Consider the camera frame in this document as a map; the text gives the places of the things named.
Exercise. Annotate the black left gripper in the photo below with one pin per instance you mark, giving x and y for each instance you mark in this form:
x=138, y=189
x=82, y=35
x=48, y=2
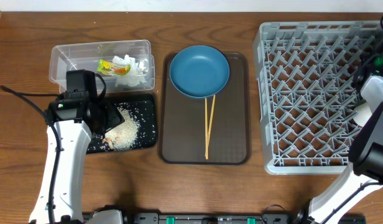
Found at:
x=115, y=117

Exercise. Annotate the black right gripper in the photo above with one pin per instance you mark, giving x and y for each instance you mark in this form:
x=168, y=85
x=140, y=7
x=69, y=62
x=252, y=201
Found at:
x=366, y=62

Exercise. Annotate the pile of rice leftovers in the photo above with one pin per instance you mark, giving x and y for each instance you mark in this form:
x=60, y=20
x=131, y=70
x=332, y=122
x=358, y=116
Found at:
x=126, y=133

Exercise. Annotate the white tissue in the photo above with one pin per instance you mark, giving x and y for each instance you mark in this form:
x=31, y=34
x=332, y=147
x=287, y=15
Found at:
x=136, y=74

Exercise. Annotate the yellow green snack wrapper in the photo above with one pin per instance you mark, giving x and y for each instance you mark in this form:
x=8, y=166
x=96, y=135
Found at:
x=112, y=69

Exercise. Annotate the white cup green inside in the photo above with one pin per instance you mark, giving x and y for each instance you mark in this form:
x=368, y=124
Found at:
x=362, y=114

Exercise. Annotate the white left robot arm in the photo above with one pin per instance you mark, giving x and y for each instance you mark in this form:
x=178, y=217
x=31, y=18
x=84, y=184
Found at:
x=59, y=198

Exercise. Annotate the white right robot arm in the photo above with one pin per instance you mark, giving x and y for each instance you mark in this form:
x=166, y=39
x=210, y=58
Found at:
x=364, y=173

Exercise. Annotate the clear plastic waste bin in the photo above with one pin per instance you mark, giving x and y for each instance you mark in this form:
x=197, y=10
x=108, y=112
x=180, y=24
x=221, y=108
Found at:
x=65, y=58

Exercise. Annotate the grey dishwasher rack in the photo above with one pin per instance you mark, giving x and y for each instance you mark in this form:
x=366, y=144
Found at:
x=304, y=71

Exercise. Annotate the black plastic tray bin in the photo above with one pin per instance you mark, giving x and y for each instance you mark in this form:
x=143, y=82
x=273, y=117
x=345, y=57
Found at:
x=145, y=105

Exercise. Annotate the brown serving tray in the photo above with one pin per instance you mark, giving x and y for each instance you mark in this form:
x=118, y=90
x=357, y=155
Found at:
x=182, y=122

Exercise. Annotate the left wooden chopstick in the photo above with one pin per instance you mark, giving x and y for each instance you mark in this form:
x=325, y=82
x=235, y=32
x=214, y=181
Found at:
x=206, y=129

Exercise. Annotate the wooden chopstick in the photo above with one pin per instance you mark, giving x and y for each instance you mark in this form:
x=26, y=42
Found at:
x=210, y=122
x=206, y=129

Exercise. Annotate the dark blue plate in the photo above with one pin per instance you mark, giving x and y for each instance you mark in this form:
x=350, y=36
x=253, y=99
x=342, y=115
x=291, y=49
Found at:
x=199, y=71

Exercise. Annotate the right wooden chopstick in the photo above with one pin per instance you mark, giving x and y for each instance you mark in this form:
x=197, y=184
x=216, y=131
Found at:
x=210, y=122

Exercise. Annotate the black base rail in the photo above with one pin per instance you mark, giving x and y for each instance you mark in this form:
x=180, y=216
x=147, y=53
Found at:
x=115, y=214

